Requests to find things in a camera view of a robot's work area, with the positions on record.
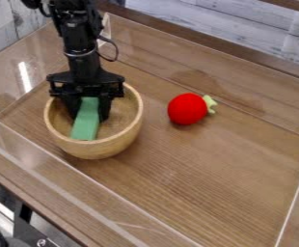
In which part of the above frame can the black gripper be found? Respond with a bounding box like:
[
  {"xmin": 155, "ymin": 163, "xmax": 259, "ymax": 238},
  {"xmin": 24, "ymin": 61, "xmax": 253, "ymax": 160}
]
[{"xmin": 47, "ymin": 54, "xmax": 125, "ymax": 122}]

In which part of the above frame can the green rectangular stick block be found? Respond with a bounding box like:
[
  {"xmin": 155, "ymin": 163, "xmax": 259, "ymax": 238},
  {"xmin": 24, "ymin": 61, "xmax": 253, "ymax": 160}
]
[{"xmin": 69, "ymin": 97, "xmax": 99, "ymax": 141}]

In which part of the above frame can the brown wooden bowl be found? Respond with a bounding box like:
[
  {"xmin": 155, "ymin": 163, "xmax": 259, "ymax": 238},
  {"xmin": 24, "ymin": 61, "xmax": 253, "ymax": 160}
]
[{"xmin": 44, "ymin": 84, "xmax": 144, "ymax": 159}]

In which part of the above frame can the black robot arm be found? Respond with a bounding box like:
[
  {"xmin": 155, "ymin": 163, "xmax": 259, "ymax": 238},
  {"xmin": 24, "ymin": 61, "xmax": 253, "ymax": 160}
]
[{"xmin": 20, "ymin": 0, "xmax": 125, "ymax": 122}]

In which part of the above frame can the red toy strawberry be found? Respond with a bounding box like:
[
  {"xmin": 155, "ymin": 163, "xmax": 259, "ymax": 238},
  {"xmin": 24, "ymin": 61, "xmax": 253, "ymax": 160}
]
[{"xmin": 168, "ymin": 93, "xmax": 217, "ymax": 125}]

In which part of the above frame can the clear acrylic corner bracket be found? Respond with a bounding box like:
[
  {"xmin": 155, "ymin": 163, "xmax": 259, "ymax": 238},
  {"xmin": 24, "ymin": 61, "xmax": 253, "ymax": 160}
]
[{"xmin": 97, "ymin": 14, "xmax": 111, "ymax": 41}]

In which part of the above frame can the clear acrylic tray wall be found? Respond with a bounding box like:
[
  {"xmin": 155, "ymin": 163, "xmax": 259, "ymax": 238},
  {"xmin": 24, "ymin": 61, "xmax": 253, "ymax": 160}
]
[{"xmin": 0, "ymin": 123, "xmax": 201, "ymax": 247}]

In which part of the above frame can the black table frame leg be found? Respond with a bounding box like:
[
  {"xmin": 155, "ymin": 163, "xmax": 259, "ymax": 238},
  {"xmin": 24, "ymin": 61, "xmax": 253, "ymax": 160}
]
[{"xmin": 13, "ymin": 203, "xmax": 59, "ymax": 247}]

